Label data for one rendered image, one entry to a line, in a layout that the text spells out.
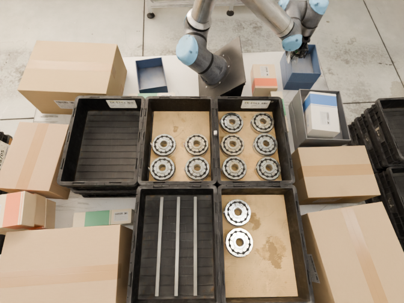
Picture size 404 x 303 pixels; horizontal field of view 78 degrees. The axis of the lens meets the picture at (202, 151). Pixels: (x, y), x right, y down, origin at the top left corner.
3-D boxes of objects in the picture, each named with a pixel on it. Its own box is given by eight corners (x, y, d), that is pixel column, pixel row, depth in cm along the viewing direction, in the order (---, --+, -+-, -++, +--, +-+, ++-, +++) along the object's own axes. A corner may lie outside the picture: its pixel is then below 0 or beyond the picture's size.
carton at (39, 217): (3, 234, 100) (-12, 232, 93) (5, 205, 104) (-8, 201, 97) (44, 225, 101) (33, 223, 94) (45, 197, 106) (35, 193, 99)
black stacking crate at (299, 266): (215, 192, 105) (217, 185, 94) (285, 192, 105) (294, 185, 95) (219, 301, 89) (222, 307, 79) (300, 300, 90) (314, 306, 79)
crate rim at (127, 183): (78, 98, 110) (76, 95, 108) (146, 98, 111) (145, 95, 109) (58, 187, 94) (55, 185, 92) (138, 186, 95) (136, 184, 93)
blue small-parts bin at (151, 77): (137, 69, 143) (134, 60, 136) (163, 65, 144) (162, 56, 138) (140, 97, 135) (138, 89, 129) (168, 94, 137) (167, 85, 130)
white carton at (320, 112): (302, 102, 124) (309, 91, 116) (326, 104, 124) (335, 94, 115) (303, 137, 116) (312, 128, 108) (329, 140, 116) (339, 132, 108)
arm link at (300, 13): (280, 15, 98) (308, 17, 98) (280, -7, 101) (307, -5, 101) (275, 30, 106) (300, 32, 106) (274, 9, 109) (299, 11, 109)
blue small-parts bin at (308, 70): (284, 53, 141) (288, 42, 134) (310, 53, 141) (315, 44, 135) (287, 81, 133) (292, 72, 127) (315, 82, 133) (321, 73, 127)
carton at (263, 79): (249, 73, 144) (252, 64, 137) (270, 73, 144) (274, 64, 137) (252, 96, 137) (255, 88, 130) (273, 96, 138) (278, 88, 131)
